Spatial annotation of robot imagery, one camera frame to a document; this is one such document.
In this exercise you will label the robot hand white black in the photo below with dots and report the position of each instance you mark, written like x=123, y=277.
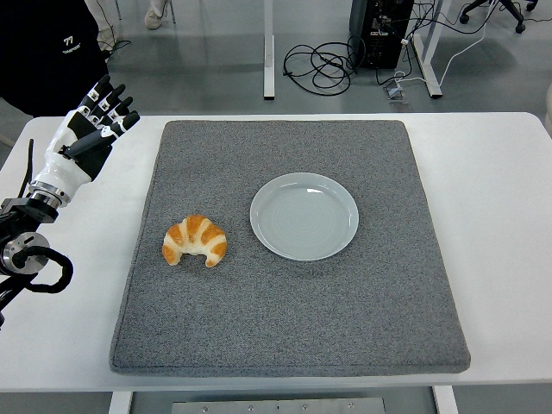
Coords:
x=60, y=170

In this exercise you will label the croissant bread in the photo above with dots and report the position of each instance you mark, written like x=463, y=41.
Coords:
x=194, y=235

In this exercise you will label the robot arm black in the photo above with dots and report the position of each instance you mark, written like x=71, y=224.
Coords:
x=21, y=211

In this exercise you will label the pale grey round plate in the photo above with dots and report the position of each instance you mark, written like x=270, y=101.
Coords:
x=302, y=220

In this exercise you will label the grey metal plate with screws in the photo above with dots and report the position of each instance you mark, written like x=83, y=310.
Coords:
x=280, y=407

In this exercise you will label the person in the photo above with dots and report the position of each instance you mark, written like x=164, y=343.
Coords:
x=43, y=64
x=153, y=19

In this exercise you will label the white desk leg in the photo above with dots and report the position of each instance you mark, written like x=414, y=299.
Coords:
x=427, y=73
x=268, y=52

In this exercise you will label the white table leg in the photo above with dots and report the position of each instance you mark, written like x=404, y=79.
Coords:
x=121, y=404
x=446, y=401

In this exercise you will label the grey fabric mat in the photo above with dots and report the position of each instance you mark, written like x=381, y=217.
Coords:
x=280, y=310

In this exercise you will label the black computer tower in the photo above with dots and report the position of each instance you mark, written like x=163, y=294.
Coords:
x=379, y=47

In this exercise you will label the metal floor socket box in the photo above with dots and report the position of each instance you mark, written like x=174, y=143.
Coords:
x=394, y=93

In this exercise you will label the black office chair base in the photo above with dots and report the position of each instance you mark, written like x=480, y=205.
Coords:
x=513, y=10

